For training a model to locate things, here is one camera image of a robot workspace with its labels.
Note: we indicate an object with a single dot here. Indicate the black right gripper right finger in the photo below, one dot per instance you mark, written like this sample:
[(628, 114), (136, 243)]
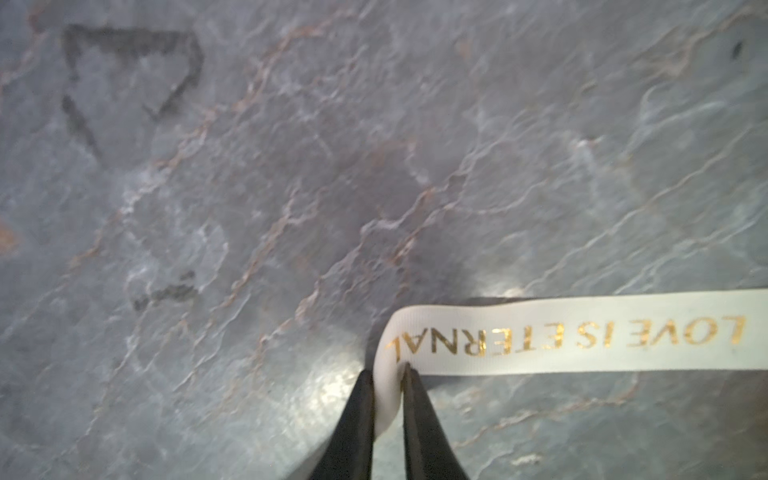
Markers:
[(428, 454)]

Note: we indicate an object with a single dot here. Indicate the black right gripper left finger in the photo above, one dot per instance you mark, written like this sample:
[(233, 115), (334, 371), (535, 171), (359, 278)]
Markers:
[(349, 452)]

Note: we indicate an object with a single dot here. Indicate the cream printed ribbon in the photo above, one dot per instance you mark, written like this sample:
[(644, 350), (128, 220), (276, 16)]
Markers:
[(709, 330)]

